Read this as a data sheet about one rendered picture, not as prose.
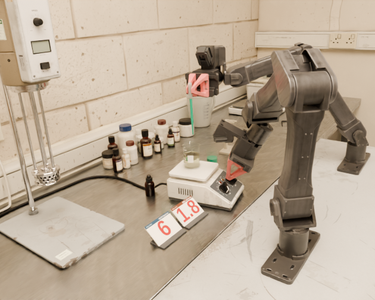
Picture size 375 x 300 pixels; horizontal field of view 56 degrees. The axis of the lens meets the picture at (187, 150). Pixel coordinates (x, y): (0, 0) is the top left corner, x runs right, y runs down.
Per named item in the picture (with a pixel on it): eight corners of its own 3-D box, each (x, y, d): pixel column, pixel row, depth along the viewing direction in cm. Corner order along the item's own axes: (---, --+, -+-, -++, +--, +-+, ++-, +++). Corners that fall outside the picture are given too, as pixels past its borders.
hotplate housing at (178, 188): (244, 191, 110) (244, 168, 107) (231, 212, 99) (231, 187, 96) (179, 180, 119) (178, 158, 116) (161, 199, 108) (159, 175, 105)
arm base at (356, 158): (338, 149, 118) (361, 153, 114) (353, 132, 133) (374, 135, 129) (336, 171, 121) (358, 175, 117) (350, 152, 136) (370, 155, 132)
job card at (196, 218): (208, 213, 99) (208, 200, 97) (188, 229, 92) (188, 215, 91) (190, 208, 102) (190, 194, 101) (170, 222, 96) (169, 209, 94)
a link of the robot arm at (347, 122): (353, 146, 120) (303, 69, 110) (344, 140, 126) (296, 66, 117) (370, 136, 119) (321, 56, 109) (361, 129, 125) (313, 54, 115)
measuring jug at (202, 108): (206, 117, 187) (205, 88, 182) (224, 121, 178) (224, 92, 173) (180, 125, 176) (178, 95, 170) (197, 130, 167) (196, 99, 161)
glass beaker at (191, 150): (203, 169, 106) (203, 144, 103) (186, 172, 105) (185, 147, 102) (196, 162, 112) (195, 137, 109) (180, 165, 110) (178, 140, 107)
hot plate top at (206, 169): (219, 165, 109) (219, 162, 109) (205, 182, 99) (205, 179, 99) (184, 160, 114) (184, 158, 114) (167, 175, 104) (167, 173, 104)
